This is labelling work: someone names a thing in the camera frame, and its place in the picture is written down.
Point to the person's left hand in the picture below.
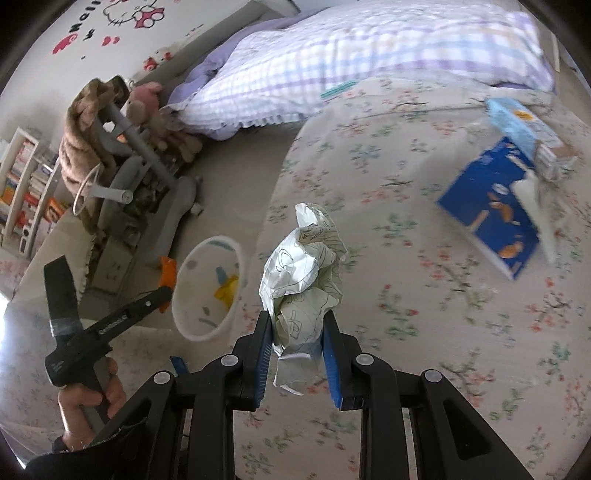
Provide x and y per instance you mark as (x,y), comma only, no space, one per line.
(78,397)

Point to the pink plush toy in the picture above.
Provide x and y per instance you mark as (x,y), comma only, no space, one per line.
(143,99)

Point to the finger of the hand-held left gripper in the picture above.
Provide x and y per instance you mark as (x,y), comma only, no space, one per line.
(62,295)
(124,316)

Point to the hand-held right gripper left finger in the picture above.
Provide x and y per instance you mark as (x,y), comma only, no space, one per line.
(264,355)

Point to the brown fuzzy blanket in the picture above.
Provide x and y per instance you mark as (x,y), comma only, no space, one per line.
(83,138)

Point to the white drawing paper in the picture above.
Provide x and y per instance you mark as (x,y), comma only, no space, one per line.
(300,267)

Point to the pink cat wall decal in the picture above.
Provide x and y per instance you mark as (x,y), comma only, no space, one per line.
(147,16)

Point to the light blue milk carton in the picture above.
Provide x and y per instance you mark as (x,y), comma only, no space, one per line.
(517,122)

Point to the person's left forearm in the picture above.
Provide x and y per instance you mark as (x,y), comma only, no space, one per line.
(60,461)

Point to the white cat plush toy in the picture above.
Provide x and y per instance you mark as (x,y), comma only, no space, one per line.
(159,57)

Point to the grey study chair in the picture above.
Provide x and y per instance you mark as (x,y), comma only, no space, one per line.
(175,203)

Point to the brown plush toy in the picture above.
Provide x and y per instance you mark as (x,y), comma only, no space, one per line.
(180,143)

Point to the lilac ruffled bedding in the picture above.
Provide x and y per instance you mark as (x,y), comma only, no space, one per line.
(217,62)

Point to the blue cardboard box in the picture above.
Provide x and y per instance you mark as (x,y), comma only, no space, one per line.
(489,203)

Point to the torn yellow wrapper strip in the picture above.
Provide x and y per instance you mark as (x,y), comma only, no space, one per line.
(226,290)

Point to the orange wrapper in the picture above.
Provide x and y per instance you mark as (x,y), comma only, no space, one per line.
(167,272)

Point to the grey bed headboard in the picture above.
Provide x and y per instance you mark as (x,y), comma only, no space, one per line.
(203,39)

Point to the checked purple quilt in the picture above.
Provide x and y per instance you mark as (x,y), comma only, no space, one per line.
(346,55)

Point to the white plastic bin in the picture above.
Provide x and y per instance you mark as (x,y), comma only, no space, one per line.
(203,300)

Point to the white bookshelf with books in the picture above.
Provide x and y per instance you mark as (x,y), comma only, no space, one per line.
(27,184)

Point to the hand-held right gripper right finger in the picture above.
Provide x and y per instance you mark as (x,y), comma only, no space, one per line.
(331,364)

